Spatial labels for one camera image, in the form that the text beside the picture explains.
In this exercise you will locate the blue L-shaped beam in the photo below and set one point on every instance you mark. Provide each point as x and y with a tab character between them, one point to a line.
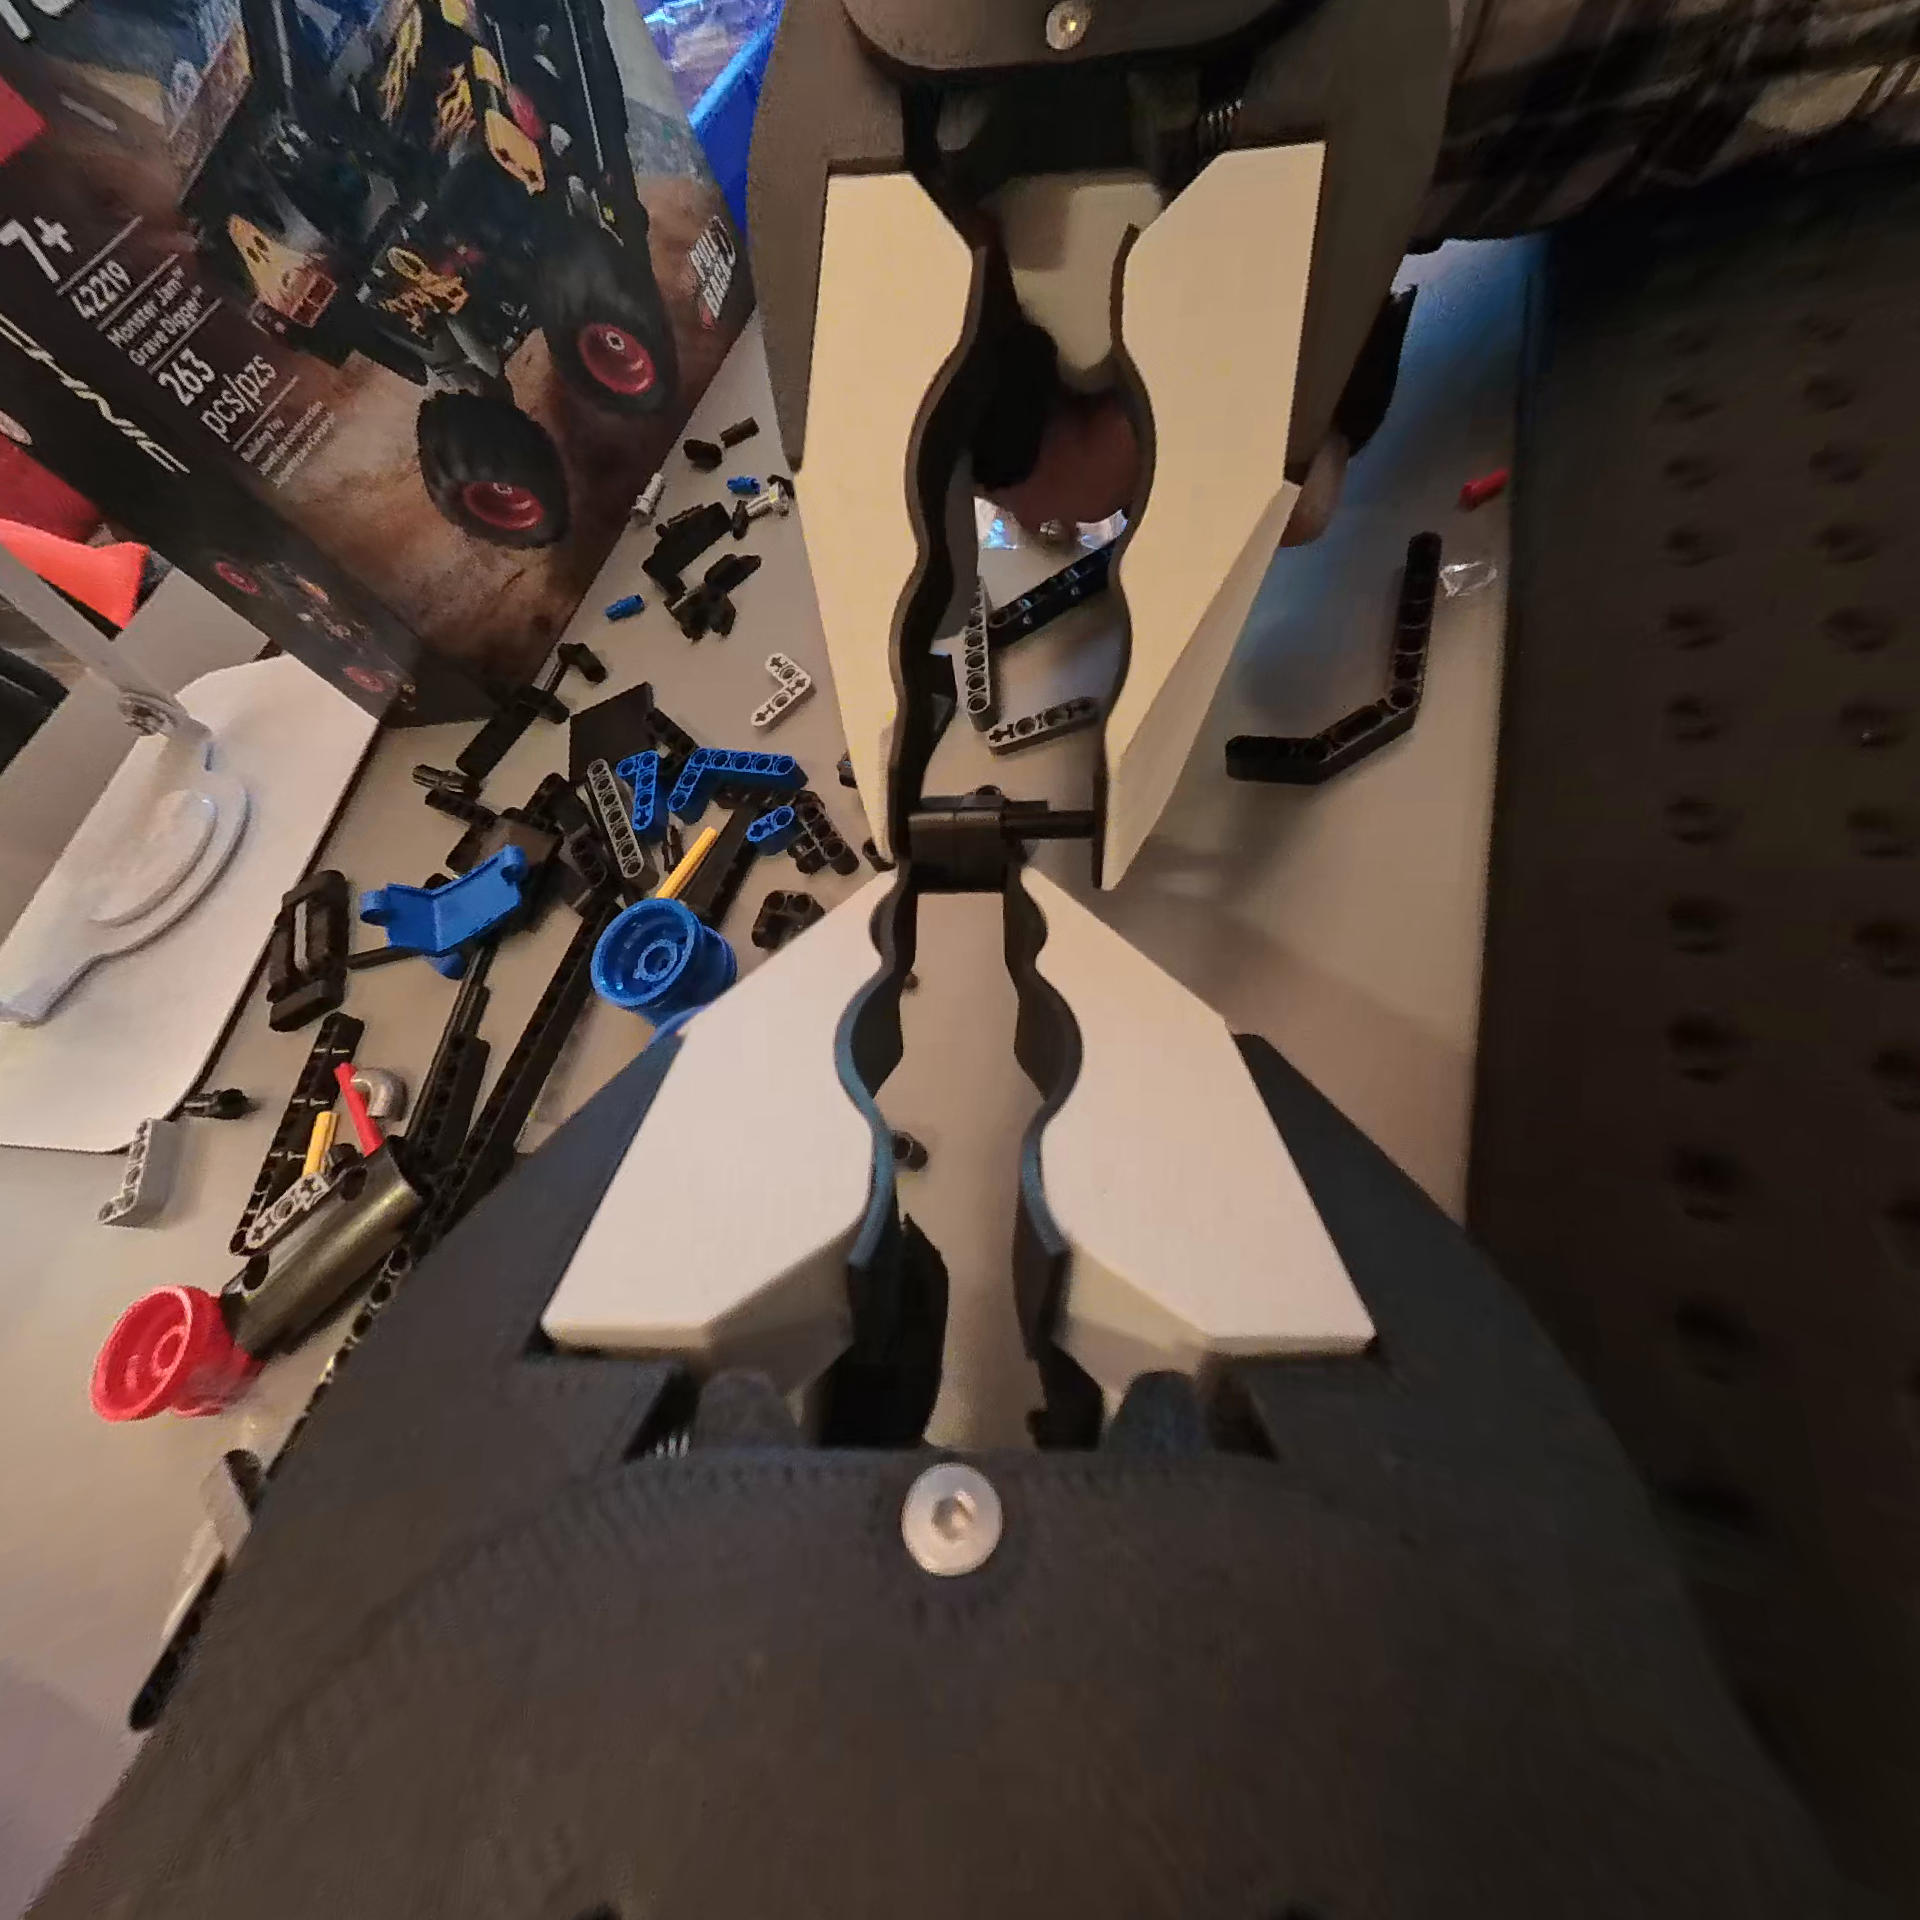
733	771

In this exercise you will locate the orange angular object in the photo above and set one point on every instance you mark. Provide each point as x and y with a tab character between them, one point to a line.
87	572

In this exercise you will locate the thin black beam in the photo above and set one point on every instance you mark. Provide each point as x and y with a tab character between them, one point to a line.
291	1125

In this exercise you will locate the black bent frame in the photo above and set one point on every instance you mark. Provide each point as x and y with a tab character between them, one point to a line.
706	565

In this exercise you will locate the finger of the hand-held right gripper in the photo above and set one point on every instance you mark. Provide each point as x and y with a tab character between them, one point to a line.
863	379
1216	379

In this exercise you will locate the blue bent short beam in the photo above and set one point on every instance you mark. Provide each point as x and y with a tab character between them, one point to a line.
644	786

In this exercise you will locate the black U-shaped connector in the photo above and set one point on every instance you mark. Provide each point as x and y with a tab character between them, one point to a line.
782	917

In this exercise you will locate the blue bin of plastic bags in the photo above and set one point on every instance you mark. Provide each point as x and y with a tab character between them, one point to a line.
728	122

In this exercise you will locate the blue folded panel piece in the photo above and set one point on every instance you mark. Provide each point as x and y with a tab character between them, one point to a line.
443	906

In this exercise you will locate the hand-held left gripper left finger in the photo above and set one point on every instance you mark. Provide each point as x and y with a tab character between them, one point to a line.
717	1202

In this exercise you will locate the person's right hand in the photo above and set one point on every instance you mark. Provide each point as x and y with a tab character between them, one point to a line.
1074	448

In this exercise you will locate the silver curved pipe piece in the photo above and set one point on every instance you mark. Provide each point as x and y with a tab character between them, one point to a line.
388	1088

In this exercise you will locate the small black pin connector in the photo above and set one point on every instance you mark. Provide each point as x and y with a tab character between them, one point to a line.
217	1102

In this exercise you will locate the black curved panel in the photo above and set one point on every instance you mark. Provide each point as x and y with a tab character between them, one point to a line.
324	1244

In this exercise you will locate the blue wheel rim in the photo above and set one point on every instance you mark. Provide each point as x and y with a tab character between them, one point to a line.
662	962

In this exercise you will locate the clear bag of small pins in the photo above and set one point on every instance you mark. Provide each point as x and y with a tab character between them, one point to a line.
1050	526

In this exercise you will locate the red axle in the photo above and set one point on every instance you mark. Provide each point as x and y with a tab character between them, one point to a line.
360	1102

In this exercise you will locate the black connector assembly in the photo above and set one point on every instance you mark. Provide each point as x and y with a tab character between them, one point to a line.
959	840

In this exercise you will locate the clear plastic scrap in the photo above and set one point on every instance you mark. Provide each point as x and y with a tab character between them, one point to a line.
1464	579

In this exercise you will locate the grey desk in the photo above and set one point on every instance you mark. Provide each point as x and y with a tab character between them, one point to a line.
1322	930

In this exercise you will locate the scattered small pins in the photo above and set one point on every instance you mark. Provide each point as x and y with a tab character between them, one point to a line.
741	485

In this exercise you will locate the small pale grey beam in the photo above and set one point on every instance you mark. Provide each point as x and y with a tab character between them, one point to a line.
139	1170

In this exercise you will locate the person's right forearm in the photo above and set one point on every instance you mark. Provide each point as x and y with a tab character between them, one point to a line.
1652	101

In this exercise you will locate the black studded base plate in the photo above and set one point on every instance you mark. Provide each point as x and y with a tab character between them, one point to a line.
1698	1052

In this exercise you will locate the black double connector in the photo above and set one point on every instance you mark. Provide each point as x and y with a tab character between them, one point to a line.
821	834

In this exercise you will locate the red wheel rim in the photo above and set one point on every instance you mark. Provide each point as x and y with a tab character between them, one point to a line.
158	1351

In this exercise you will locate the monster truck toy box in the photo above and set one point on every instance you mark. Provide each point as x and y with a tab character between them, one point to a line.
222	301

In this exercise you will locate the small blue connector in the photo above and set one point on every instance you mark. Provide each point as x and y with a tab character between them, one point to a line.
772	824

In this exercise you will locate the thin black axle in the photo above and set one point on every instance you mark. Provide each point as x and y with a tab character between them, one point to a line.
376	954

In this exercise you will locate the grey nine-hole beam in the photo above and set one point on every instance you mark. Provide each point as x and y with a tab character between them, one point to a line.
976	660

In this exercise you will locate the short yellow axle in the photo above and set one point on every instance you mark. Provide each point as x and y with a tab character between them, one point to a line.
319	1143

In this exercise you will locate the long grey beam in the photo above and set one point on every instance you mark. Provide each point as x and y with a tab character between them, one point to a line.
615	821

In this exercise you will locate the black square panel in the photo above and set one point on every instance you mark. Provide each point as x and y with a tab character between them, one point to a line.
615	733

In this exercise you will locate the black angled long beam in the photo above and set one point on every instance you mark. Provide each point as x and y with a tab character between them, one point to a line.
1349	721

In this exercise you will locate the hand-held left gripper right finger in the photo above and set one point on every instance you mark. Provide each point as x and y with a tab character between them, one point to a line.
1202	1202

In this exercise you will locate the black frame piece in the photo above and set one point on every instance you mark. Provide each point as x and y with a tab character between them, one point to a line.
312	947

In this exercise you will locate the black bent beam with pins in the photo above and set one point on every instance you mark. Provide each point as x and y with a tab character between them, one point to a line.
510	721

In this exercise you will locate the black seven-hole beam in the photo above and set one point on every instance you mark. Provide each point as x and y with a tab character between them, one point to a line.
1050	592

